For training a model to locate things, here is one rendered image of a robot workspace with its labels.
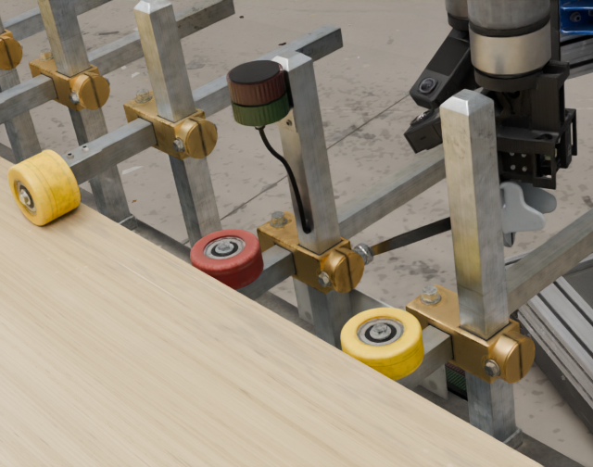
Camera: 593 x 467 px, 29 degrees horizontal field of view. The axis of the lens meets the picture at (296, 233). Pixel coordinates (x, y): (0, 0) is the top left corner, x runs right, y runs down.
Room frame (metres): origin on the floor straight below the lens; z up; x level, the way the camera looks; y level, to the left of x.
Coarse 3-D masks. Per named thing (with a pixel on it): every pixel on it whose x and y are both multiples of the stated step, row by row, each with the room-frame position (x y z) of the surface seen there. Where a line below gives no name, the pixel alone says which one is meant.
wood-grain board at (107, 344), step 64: (0, 192) 1.35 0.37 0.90; (0, 256) 1.19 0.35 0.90; (64, 256) 1.16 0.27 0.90; (128, 256) 1.14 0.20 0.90; (0, 320) 1.05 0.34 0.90; (64, 320) 1.03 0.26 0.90; (128, 320) 1.01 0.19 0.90; (192, 320) 0.99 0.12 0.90; (256, 320) 0.97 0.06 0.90; (0, 384) 0.94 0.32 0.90; (64, 384) 0.92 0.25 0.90; (128, 384) 0.90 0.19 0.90; (192, 384) 0.89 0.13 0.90; (256, 384) 0.87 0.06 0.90; (320, 384) 0.85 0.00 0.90; (384, 384) 0.83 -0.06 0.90; (0, 448) 0.84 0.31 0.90; (64, 448) 0.82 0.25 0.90; (128, 448) 0.81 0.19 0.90; (192, 448) 0.79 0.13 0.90; (256, 448) 0.78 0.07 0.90; (320, 448) 0.76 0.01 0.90; (384, 448) 0.75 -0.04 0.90; (448, 448) 0.73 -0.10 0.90; (512, 448) 0.72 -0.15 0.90
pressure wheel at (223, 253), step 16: (208, 240) 1.13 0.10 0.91; (224, 240) 1.13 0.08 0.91; (240, 240) 1.12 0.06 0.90; (256, 240) 1.11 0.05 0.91; (192, 256) 1.10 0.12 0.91; (208, 256) 1.10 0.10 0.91; (224, 256) 1.10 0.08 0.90; (240, 256) 1.08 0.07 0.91; (256, 256) 1.09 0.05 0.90; (208, 272) 1.07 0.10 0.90; (224, 272) 1.07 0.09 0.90; (240, 272) 1.07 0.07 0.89; (256, 272) 1.08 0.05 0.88
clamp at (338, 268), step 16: (288, 224) 1.19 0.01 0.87; (272, 240) 1.17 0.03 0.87; (288, 240) 1.16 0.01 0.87; (304, 256) 1.13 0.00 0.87; (320, 256) 1.11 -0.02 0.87; (336, 256) 1.11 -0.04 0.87; (352, 256) 1.11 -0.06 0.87; (304, 272) 1.13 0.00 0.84; (320, 272) 1.11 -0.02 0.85; (336, 272) 1.09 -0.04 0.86; (352, 272) 1.10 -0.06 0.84; (320, 288) 1.11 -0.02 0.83; (336, 288) 1.09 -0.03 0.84; (352, 288) 1.10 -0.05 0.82
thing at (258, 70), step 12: (264, 60) 1.13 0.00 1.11; (240, 72) 1.11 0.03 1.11; (252, 72) 1.11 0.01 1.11; (264, 72) 1.10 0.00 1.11; (276, 72) 1.10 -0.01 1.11; (288, 120) 1.12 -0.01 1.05; (264, 144) 1.11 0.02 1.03; (276, 156) 1.11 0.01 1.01; (288, 168) 1.12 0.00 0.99; (300, 204) 1.12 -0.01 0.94; (300, 216) 1.12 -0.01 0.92
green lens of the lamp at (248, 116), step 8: (232, 104) 1.10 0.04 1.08; (272, 104) 1.08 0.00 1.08; (280, 104) 1.09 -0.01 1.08; (288, 104) 1.10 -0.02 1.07; (240, 112) 1.09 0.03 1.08; (248, 112) 1.08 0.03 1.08; (256, 112) 1.08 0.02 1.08; (264, 112) 1.08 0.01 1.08; (272, 112) 1.08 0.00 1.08; (280, 112) 1.09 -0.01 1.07; (288, 112) 1.10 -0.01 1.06; (240, 120) 1.09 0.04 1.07; (248, 120) 1.08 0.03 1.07; (256, 120) 1.08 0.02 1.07; (264, 120) 1.08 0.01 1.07; (272, 120) 1.08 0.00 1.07
